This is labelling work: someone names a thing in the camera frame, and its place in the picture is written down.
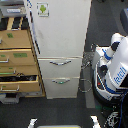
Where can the white fridge door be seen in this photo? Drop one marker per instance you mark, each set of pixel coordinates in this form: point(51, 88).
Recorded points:
point(63, 32)

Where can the upper fridge drawer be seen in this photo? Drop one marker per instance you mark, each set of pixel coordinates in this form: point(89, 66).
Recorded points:
point(55, 68)

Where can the fridge drawer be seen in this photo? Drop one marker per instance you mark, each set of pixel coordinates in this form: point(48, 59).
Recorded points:
point(55, 68)
point(61, 88)

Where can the lower fridge drawer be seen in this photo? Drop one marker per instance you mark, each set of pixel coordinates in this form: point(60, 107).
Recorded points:
point(61, 88)

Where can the white refrigerator body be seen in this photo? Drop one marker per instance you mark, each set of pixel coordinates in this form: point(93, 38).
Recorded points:
point(59, 30)

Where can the wooden drawer cabinet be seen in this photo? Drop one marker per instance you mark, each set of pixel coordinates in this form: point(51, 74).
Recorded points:
point(19, 68)

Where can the white blue standing robot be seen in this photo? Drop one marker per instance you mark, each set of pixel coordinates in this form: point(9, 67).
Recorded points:
point(110, 70)

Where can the green arrow sticker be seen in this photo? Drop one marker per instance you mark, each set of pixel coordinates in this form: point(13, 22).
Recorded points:
point(42, 9)

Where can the grey box on cabinet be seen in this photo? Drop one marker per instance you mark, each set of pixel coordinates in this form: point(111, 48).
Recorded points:
point(13, 11)

